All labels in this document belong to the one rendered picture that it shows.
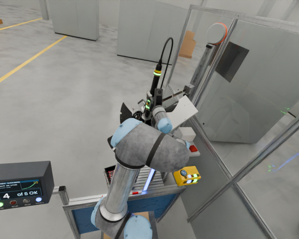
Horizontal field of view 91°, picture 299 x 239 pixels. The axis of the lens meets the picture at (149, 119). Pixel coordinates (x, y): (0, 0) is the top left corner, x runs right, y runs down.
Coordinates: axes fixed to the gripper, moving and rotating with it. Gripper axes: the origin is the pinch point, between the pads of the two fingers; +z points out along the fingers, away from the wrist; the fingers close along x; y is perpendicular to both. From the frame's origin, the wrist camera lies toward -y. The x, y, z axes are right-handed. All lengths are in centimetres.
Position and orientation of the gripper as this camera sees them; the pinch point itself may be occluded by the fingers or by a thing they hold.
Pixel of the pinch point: (151, 91)
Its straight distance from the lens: 102.1
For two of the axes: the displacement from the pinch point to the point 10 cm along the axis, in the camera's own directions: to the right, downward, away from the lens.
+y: -2.1, 7.6, 6.2
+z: -2.3, -6.5, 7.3
